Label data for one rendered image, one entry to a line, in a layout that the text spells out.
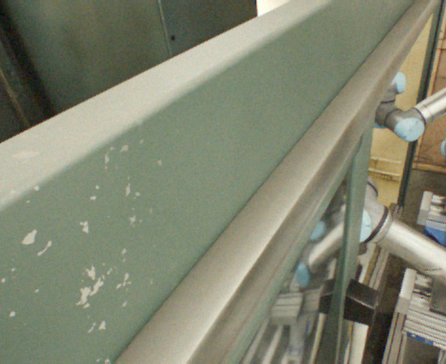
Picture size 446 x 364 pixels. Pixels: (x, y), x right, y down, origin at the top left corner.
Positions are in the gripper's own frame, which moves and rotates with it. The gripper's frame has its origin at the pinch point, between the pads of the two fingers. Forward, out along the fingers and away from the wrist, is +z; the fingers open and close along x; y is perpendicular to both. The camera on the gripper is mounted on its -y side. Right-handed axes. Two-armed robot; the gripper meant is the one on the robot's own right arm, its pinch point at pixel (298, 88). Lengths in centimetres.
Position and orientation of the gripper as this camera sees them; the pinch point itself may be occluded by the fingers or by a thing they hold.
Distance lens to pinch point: 126.2
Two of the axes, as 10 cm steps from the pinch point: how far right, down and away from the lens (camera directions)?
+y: 1.4, 8.1, 5.7
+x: 0.4, -5.8, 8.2
